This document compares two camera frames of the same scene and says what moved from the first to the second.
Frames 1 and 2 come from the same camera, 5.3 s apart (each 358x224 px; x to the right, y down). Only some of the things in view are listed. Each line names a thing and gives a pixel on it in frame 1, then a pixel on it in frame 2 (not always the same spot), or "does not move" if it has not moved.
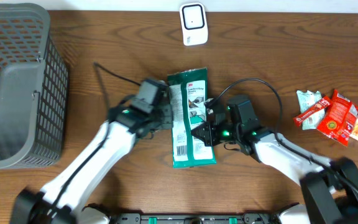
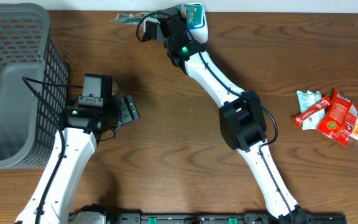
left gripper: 167,114 to 128,110
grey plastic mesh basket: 24,84 does not move
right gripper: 209,134 to 183,18
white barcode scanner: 194,23 does not move
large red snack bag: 338,118 does not move
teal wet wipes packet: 306,99 does not move
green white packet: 189,89 to 194,13
